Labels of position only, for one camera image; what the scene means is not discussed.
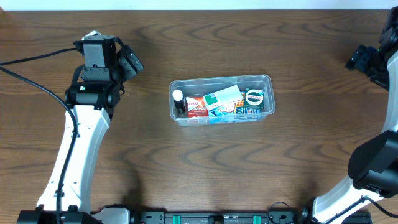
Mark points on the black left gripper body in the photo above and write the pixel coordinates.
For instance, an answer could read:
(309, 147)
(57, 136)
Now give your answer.
(131, 62)

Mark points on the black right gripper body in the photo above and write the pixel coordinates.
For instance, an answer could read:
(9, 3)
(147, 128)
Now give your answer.
(363, 59)

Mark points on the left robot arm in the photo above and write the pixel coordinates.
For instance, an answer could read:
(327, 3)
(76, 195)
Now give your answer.
(90, 100)

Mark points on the dark syrup bottle white cap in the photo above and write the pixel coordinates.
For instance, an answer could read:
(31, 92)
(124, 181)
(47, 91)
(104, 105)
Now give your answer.
(179, 101)

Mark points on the white Panadol box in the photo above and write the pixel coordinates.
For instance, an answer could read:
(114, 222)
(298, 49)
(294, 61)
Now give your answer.
(222, 97)

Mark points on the green ointment box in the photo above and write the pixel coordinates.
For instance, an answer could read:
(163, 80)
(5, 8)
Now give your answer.
(254, 98)

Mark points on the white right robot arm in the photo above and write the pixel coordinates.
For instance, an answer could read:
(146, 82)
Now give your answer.
(372, 168)

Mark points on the red Panadol sachet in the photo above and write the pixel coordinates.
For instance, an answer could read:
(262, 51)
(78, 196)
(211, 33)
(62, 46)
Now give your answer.
(196, 107)

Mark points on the blue KoolFever box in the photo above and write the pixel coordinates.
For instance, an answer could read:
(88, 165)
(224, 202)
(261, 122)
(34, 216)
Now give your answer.
(234, 112)

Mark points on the clear plastic container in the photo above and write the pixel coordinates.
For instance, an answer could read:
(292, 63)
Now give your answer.
(204, 86)

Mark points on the black mounting rail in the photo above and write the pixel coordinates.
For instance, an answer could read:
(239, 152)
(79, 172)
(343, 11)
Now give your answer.
(157, 217)

